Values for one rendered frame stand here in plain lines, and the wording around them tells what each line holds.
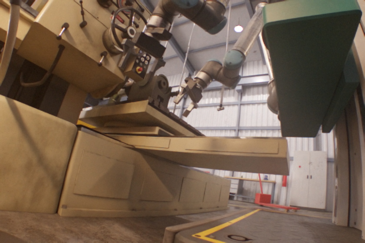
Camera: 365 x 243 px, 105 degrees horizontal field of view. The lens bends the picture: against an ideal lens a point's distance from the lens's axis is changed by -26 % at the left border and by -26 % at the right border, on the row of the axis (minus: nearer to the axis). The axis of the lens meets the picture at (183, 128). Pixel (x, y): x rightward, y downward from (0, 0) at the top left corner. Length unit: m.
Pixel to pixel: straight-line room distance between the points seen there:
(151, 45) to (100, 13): 0.91
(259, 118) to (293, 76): 8.24
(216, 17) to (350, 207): 0.75
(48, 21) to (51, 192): 1.05
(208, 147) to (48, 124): 1.02
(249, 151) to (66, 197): 1.19
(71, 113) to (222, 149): 1.47
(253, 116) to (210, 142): 7.62
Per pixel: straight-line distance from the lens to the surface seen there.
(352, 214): 0.68
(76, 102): 2.01
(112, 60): 1.50
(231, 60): 0.89
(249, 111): 8.93
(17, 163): 1.24
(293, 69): 0.46
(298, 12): 0.37
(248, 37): 1.03
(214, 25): 0.72
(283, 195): 7.89
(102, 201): 1.51
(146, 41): 0.73
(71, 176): 1.34
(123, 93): 2.08
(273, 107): 1.05
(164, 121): 1.59
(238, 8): 8.90
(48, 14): 1.40
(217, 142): 1.20
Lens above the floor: 0.39
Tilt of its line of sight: 16 degrees up
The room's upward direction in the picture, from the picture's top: 11 degrees clockwise
